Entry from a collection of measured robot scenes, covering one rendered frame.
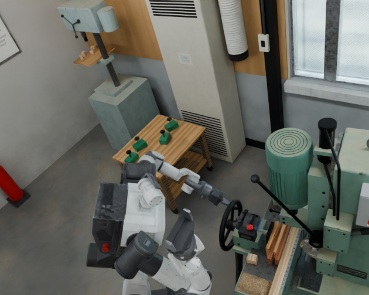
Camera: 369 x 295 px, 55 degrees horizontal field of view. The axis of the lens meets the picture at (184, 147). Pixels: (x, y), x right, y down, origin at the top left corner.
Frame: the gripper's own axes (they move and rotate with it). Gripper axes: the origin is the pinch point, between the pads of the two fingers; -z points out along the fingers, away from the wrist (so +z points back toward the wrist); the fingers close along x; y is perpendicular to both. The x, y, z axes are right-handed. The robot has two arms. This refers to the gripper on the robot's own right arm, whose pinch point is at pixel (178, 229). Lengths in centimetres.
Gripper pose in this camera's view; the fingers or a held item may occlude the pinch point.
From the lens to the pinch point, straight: 106.1
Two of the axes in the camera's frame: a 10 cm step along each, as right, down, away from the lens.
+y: 8.8, 3.6, -3.2
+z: 0.9, 5.4, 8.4
